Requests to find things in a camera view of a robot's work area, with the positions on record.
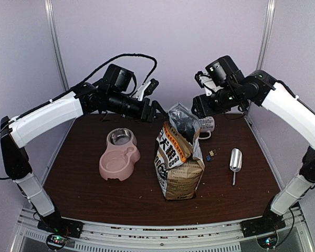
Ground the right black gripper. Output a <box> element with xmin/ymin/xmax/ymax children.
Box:
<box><xmin>192</xmin><ymin>83</ymin><xmax>243</xmax><ymax>118</ymax></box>

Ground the pink double pet bowl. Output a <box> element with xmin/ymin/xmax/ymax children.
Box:
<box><xmin>99</xmin><ymin>130</ymin><xmax>141</xmax><ymax>181</ymax></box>

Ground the dog food bag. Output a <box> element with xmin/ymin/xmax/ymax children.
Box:
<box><xmin>154</xmin><ymin>103</ymin><xmax>205</xmax><ymax>201</ymax></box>

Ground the metal scoop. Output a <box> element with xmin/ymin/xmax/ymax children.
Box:
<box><xmin>229</xmin><ymin>148</ymin><xmax>243</xmax><ymax>186</ymax></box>

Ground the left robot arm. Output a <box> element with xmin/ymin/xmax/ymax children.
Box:
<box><xmin>0</xmin><ymin>64</ymin><xmax>164</xmax><ymax>233</ymax></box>

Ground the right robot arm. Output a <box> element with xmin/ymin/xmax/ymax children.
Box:
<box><xmin>192</xmin><ymin>55</ymin><xmax>315</xmax><ymax>232</ymax></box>

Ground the patterned ceramic mug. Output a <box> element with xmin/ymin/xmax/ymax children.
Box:
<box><xmin>199</xmin><ymin>117</ymin><xmax>215</xmax><ymax>140</ymax></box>

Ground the steel bowl insert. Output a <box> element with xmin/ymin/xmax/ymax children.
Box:
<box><xmin>108</xmin><ymin>128</ymin><xmax>132</xmax><ymax>145</ymax></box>

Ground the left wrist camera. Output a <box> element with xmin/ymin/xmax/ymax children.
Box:
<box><xmin>132</xmin><ymin>78</ymin><xmax>159</xmax><ymax>101</ymax></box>

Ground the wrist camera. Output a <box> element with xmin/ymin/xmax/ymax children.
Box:
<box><xmin>132</xmin><ymin>78</ymin><xmax>159</xmax><ymax>101</ymax></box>
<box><xmin>194</xmin><ymin>71</ymin><xmax>218</xmax><ymax>97</ymax></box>

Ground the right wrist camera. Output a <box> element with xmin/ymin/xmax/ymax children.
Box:
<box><xmin>194</xmin><ymin>71</ymin><xmax>218</xmax><ymax>97</ymax></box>

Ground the right aluminium frame post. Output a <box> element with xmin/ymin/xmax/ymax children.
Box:
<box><xmin>256</xmin><ymin>0</ymin><xmax>276</xmax><ymax>70</ymax></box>

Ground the aluminium frame post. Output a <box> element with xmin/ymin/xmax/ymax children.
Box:
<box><xmin>256</xmin><ymin>0</ymin><xmax>276</xmax><ymax>70</ymax></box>
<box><xmin>44</xmin><ymin>0</ymin><xmax>69</xmax><ymax>91</ymax></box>

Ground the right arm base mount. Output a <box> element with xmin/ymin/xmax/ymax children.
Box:
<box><xmin>240</xmin><ymin>198</ymin><xmax>286</xmax><ymax>249</ymax></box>

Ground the left aluminium frame post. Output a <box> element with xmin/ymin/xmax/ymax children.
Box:
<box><xmin>44</xmin><ymin>0</ymin><xmax>69</xmax><ymax>91</ymax></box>

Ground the left black braided cable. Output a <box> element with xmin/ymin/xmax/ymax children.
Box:
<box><xmin>0</xmin><ymin>53</ymin><xmax>158</xmax><ymax>181</ymax></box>

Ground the front aluminium rail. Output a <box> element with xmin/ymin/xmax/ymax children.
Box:
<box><xmin>15</xmin><ymin>207</ymin><xmax>309</xmax><ymax>252</ymax></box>

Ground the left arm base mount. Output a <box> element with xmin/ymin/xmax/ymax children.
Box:
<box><xmin>37</xmin><ymin>209</ymin><xmax>83</xmax><ymax>251</ymax></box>

